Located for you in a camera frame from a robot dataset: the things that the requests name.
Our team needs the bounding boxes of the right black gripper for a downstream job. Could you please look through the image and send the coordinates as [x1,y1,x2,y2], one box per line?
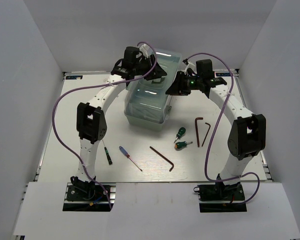
[164,71,202,97]

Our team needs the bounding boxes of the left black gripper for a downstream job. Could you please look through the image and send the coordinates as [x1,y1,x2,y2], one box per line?
[133,54,169,81]

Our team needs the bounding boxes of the green toolbox with clear lid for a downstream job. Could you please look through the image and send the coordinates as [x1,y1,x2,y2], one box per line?
[124,49,182,132]

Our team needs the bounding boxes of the long brown hex key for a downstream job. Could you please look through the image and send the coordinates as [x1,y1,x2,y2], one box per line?
[194,117,204,148]

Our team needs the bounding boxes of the large brown hex key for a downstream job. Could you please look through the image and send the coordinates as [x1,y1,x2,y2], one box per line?
[149,146,175,172]

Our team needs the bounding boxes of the blue handled screwdriver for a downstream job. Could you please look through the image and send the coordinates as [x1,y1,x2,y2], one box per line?
[118,146,143,172]

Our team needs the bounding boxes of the small green black screwdriver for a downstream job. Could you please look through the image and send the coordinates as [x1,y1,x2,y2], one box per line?
[102,140,113,165]

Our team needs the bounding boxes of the small brown hex key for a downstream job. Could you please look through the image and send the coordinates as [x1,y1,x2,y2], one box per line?
[201,122,211,147]

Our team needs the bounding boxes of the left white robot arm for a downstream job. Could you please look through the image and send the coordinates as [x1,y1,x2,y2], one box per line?
[71,42,167,200]

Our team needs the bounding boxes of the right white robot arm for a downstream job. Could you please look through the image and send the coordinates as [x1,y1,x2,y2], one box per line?
[165,59,266,200]

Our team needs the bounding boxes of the stubby green screwdriver upper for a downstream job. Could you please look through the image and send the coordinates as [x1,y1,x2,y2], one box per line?
[174,127,186,142]

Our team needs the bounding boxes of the stubby green screwdriver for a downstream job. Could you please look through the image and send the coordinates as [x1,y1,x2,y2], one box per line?
[174,127,186,142]
[174,141,193,150]

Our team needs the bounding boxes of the stubby green screwdriver lower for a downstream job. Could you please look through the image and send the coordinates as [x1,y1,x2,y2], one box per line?
[174,141,193,150]

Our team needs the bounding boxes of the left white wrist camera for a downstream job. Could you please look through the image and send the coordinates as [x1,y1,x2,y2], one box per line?
[137,42,150,59]

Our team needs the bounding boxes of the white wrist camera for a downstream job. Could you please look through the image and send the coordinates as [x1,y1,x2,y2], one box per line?
[137,42,150,59]
[182,58,196,76]

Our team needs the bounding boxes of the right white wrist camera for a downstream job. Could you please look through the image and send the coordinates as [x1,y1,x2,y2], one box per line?
[182,58,196,76]

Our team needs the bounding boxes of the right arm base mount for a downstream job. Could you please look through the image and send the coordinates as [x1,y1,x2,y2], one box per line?
[193,184,247,213]

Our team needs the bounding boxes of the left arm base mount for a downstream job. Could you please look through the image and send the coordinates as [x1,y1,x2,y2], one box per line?
[62,176,116,212]

